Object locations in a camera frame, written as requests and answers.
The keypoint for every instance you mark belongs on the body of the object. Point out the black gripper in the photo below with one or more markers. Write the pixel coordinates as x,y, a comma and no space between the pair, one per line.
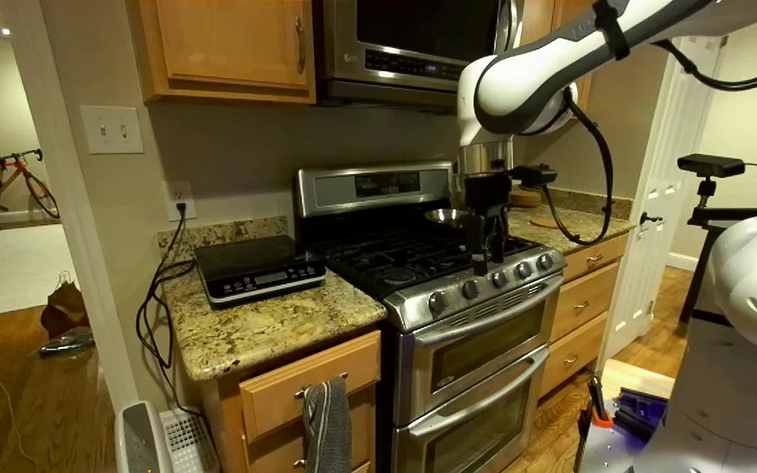
488,195

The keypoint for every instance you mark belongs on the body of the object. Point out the wooden kitchen drawer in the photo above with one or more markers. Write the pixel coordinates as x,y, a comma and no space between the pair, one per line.
275,397

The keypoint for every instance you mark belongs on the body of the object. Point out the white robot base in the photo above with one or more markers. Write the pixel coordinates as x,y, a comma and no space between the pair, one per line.
712,418

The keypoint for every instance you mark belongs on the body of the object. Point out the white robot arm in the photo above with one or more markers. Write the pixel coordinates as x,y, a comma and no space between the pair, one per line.
528,90

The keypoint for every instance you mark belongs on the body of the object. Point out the right wooden drawer stack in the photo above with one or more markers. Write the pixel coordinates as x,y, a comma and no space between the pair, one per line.
583,310

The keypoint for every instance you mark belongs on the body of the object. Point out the stainless steel frying pan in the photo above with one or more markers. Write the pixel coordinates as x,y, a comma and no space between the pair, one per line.
447,217

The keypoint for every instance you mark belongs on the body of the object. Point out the granite countertop right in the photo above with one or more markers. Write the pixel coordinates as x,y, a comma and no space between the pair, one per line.
538,217

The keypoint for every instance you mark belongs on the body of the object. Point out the granite countertop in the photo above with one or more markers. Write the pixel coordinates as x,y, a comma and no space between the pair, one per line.
538,217
246,338

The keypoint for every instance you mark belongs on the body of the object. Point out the stainless steel gas stove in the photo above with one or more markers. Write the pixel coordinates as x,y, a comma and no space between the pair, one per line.
464,342

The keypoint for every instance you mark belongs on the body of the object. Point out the stainless steel microwave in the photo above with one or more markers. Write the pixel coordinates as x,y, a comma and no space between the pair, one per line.
409,51

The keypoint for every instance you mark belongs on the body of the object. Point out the grey hanging dish towel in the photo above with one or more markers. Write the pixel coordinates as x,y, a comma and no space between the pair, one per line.
326,426

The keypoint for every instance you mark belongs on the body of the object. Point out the white door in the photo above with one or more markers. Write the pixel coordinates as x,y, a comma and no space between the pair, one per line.
673,116

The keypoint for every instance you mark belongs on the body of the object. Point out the black induction cooktop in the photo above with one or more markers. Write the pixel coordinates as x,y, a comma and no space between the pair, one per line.
254,268

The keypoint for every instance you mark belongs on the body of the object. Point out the granite countertop left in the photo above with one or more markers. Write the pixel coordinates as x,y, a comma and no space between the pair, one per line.
246,338

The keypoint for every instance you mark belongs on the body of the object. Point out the white floor heater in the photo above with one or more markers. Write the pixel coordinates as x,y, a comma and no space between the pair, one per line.
162,443

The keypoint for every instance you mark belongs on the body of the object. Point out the brown bag on floor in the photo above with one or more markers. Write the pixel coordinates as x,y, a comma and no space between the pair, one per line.
68,321

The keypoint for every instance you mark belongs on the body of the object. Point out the black camera on tripod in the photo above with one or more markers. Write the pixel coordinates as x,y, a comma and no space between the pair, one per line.
712,218

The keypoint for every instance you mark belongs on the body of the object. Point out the upper wooden wall cabinet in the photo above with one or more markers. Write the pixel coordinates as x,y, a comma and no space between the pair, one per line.
254,51

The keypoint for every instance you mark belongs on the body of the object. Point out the white wall power outlet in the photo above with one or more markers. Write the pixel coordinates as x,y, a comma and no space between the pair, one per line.
182,208

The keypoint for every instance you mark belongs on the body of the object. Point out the white light switch plate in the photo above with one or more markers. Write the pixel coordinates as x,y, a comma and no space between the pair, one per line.
111,130

